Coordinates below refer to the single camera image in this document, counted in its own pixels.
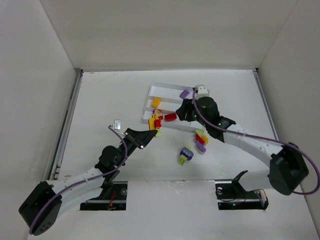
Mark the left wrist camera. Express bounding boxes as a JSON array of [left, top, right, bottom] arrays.
[[112, 119, 121, 131]]

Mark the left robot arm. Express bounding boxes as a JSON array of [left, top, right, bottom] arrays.
[[18, 128, 157, 236]]

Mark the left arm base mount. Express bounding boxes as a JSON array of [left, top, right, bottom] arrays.
[[79, 181, 128, 211]]

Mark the purple butterfly lego brick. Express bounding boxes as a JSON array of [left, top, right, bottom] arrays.
[[179, 89, 190, 99]]

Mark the red large lego brick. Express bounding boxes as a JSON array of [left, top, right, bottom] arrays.
[[164, 112, 177, 122]]

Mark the red rounded lego brick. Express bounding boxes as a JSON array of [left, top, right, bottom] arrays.
[[152, 108, 164, 120]]

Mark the white sorting tray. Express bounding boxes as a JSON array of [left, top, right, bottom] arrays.
[[142, 82, 205, 132]]

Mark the light green lego brick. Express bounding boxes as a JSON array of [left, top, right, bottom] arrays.
[[177, 154, 188, 166]]

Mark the yellow butterfly lego brick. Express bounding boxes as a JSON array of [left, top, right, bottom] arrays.
[[151, 97, 161, 109]]

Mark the yellow curved lego brick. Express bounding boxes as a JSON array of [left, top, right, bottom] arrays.
[[201, 135, 208, 145]]

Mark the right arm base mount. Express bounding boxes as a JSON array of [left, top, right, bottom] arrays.
[[214, 170, 269, 211]]

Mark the red curved lego brick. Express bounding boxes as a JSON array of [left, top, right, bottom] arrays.
[[195, 134, 204, 144]]

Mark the light green lego plate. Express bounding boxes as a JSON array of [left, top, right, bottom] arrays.
[[155, 129, 162, 138]]

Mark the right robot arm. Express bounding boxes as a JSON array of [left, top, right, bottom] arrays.
[[176, 96, 309, 196]]

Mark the yellow long lego brick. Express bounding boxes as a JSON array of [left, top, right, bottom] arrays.
[[148, 117, 156, 131]]

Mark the yellow small lego brick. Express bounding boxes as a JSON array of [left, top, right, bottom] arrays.
[[152, 113, 161, 120]]

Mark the purple curved lego brick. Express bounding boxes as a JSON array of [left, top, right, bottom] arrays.
[[196, 140, 207, 153]]

